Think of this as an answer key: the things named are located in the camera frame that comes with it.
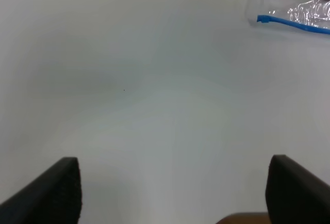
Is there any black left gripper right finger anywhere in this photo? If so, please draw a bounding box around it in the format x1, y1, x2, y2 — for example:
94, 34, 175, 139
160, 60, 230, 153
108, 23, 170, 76
265, 155, 329, 224

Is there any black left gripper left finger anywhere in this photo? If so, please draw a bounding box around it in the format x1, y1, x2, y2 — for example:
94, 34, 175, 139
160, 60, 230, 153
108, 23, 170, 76
1, 157, 83, 223

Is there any clear zip bag blue seal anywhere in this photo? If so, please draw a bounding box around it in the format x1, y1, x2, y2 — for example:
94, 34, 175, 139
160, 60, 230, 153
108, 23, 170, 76
245, 0, 329, 35

